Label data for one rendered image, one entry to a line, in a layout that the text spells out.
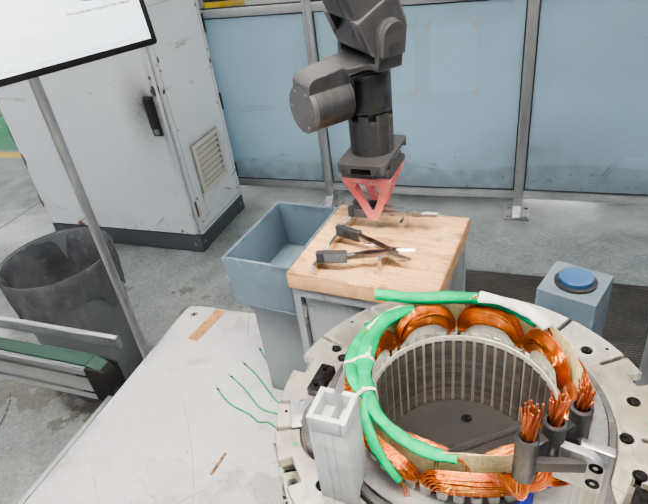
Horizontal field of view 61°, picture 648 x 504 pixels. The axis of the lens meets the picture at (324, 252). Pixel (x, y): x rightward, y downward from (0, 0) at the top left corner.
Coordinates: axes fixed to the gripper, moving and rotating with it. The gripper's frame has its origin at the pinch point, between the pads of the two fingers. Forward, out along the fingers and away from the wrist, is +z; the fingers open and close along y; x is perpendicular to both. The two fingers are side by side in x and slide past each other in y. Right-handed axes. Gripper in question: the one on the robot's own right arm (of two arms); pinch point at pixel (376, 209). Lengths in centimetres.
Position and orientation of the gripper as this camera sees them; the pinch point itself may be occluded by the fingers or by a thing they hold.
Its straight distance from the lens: 77.5
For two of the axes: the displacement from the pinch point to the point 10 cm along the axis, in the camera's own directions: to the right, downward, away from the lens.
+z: 1.1, 8.3, 5.5
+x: 9.2, 1.2, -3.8
